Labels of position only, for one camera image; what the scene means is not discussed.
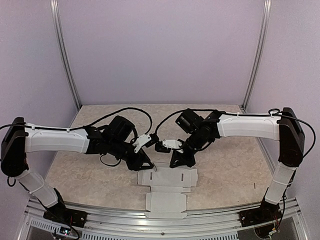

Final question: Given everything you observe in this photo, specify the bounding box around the white paper box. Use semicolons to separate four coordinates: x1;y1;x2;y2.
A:
137;162;198;220

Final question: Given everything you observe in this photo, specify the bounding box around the front aluminium rail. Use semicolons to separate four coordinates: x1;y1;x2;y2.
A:
16;198;312;240

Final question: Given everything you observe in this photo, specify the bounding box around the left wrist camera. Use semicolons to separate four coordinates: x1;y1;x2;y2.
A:
132;133;159;153

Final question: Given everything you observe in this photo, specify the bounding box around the right aluminium frame post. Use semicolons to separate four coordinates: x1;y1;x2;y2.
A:
241;0;272;112

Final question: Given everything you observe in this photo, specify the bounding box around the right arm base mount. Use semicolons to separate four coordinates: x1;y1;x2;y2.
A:
239;207;282;228

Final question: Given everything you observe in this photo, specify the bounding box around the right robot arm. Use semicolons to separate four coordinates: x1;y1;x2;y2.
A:
170;108;305;222

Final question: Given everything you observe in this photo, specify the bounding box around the aluminium frame post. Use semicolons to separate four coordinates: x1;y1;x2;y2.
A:
49;0;82;111
241;0;272;112

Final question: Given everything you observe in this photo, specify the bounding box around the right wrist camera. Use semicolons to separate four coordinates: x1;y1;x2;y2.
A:
154;139;183;153

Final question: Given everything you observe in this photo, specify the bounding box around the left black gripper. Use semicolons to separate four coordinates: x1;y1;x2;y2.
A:
108;137;154;172

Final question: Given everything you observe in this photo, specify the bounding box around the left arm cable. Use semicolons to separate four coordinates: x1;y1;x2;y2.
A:
0;106;154;167

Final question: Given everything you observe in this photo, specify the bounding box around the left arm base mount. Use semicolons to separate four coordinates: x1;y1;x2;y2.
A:
43;208;88;228

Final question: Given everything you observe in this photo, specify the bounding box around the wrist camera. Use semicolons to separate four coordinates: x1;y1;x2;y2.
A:
154;139;183;153
132;133;159;153

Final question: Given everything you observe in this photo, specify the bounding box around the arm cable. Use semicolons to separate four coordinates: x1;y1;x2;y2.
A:
154;107;316;161
0;106;154;167

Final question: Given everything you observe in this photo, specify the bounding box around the left aluminium frame post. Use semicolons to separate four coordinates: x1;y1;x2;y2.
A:
49;0;82;111

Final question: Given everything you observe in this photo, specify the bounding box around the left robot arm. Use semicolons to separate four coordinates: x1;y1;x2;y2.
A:
0;115;154;223

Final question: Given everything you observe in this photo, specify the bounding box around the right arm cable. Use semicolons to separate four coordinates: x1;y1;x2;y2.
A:
154;107;316;161

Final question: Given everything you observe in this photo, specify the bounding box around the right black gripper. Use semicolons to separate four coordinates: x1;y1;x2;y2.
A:
169;130;209;168

